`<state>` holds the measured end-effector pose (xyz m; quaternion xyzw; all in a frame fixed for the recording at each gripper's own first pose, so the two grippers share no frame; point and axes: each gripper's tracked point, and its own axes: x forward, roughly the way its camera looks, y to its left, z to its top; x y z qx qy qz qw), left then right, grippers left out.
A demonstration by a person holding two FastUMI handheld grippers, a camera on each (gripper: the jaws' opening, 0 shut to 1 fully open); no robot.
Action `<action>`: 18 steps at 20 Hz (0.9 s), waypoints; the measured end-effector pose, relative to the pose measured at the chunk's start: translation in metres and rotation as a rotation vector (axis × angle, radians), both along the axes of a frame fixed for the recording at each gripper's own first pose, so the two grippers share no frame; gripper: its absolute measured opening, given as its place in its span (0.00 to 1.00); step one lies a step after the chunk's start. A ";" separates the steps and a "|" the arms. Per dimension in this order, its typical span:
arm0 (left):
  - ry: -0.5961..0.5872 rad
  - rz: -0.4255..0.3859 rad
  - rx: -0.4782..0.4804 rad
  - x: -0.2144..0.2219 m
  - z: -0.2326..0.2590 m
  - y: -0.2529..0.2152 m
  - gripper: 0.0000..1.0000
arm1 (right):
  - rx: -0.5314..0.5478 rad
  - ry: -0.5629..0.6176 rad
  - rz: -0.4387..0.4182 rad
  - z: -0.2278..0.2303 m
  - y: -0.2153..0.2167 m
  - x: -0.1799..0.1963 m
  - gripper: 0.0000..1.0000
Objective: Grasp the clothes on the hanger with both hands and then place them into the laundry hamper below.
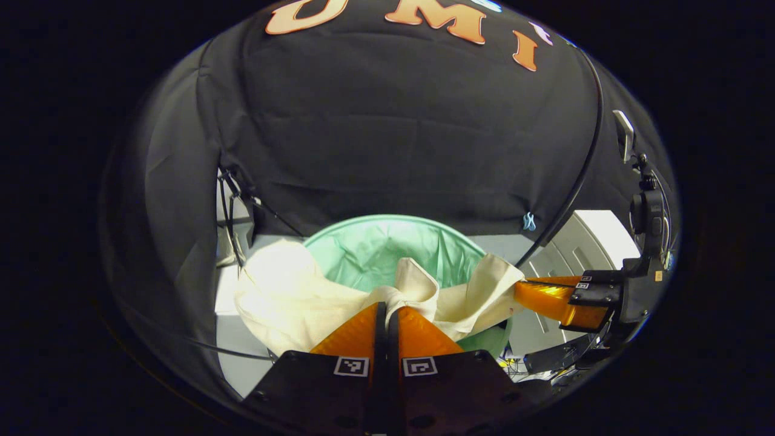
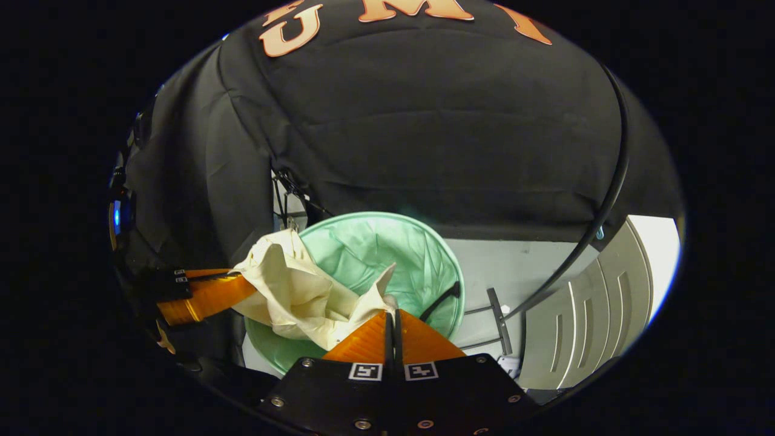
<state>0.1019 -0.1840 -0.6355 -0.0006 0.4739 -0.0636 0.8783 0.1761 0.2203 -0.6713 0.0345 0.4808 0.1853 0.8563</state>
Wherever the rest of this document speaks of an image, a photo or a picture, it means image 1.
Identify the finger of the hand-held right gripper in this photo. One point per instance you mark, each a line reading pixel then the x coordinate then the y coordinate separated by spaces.
pixel 605 278
pixel 551 303

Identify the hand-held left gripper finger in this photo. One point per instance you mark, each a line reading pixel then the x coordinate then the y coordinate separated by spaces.
pixel 394 363
pixel 380 363

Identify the white cabinet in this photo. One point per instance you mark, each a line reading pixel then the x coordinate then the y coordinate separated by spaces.
pixel 599 236

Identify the black backdrop cloth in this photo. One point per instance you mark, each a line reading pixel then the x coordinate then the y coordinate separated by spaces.
pixel 393 133

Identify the green laundry hamper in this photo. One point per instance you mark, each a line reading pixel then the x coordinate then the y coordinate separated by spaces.
pixel 375 248

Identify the cream button-up shirt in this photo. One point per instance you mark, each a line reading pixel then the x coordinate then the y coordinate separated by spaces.
pixel 284 297

